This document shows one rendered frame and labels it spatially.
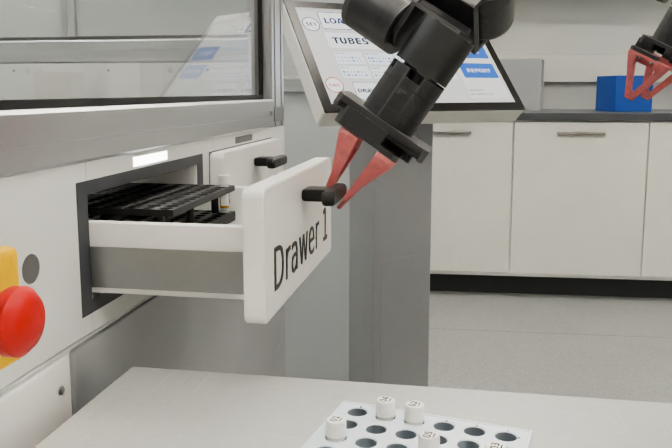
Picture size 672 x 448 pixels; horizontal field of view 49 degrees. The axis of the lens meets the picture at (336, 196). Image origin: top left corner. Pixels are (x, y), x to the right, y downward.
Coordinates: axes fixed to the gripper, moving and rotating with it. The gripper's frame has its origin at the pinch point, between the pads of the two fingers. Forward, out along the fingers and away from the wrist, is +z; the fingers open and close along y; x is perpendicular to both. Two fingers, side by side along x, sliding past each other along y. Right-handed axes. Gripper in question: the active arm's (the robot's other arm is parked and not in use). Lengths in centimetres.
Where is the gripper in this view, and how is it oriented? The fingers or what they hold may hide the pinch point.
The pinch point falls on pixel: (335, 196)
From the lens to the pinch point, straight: 74.5
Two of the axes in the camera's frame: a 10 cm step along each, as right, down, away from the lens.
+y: -8.2, -5.7, 0.6
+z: -5.5, 8.1, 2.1
